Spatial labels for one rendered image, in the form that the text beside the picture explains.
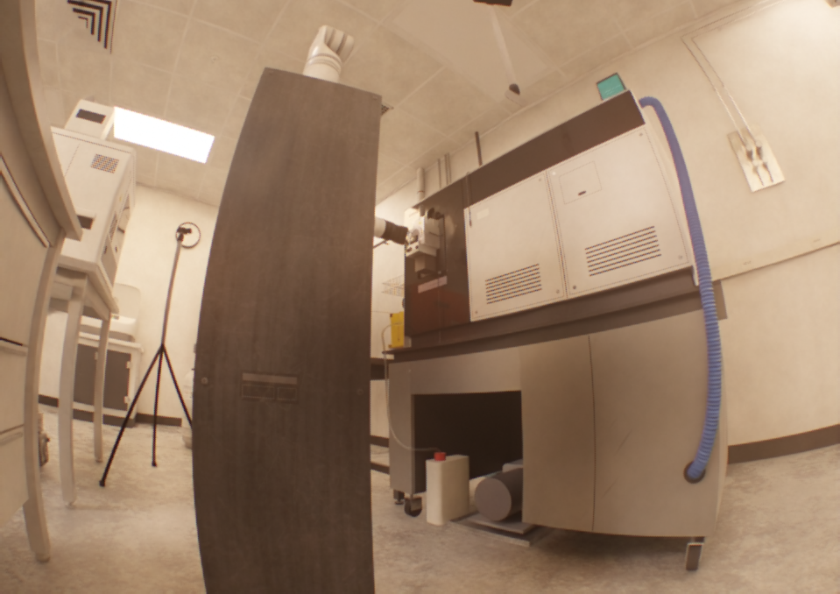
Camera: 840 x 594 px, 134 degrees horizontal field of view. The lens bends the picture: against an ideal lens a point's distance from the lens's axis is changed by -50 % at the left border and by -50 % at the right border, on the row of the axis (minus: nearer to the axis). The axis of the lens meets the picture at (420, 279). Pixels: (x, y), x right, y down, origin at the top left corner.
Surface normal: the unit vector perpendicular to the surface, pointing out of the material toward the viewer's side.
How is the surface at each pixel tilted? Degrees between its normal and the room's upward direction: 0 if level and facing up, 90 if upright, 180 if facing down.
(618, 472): 90
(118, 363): 90
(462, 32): 180
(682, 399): 90
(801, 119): 90
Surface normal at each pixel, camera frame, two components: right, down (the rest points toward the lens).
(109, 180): 0.65, -0.25
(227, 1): 0.01, 0.95
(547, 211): -0.76, -0.20
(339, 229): 0.44, -0.29
